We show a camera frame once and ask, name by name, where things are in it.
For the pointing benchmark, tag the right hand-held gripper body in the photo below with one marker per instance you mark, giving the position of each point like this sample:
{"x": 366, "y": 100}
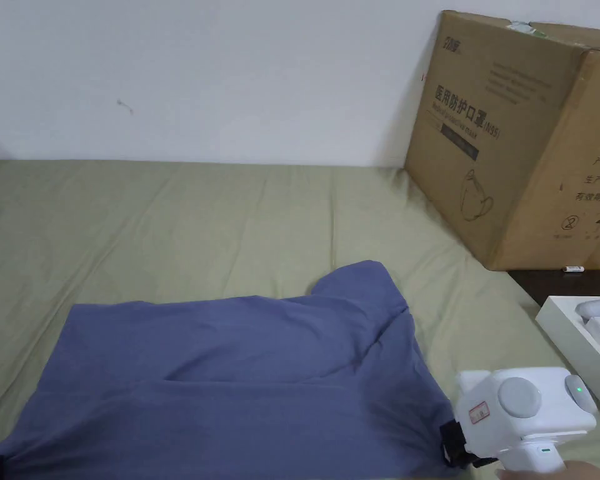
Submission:
{"x": 520, "y": 405}

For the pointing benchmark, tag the person's right hand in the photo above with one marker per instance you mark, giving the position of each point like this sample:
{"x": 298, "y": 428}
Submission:
{"x": 570, "y": 472}

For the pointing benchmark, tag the dark blue shirt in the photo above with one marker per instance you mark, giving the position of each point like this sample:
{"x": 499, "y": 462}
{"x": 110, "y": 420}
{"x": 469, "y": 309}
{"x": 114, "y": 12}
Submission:
{"x": 240, "y": 380}

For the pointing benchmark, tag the white open packaging box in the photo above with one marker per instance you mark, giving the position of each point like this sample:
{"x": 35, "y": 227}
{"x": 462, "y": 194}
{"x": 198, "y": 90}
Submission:
{"x": 575, "y": 360}

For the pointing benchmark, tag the bed with pale green sheet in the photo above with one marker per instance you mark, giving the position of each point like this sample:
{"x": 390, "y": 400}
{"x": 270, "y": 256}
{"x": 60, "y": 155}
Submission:
{"x": 180, "y": 225}

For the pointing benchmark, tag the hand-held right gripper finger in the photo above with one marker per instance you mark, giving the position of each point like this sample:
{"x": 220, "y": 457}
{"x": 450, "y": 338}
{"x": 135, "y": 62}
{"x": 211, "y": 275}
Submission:
{"x": 99, "y": 445}

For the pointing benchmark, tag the large brown cardboard carton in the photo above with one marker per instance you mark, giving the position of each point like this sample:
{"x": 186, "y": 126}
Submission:
{"x": 500, "y": 150}

